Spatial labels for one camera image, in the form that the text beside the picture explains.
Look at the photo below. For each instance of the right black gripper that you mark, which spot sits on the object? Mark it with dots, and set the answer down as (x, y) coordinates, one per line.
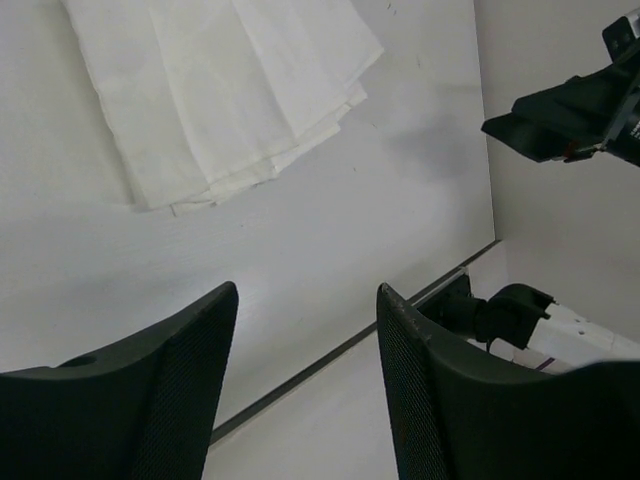
(600, 108)

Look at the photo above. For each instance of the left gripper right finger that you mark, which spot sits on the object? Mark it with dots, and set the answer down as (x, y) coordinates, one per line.
(457, 412)

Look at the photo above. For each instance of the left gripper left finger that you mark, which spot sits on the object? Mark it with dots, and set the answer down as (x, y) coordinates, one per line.
(143, 407)

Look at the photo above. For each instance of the white pleated skirt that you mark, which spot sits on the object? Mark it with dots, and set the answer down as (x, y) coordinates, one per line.
(206, 99)

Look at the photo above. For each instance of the aluminium table frame rail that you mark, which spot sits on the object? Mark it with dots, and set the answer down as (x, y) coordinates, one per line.
(260, 405)

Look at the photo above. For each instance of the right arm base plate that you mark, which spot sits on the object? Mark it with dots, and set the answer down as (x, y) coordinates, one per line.
(449, 305)

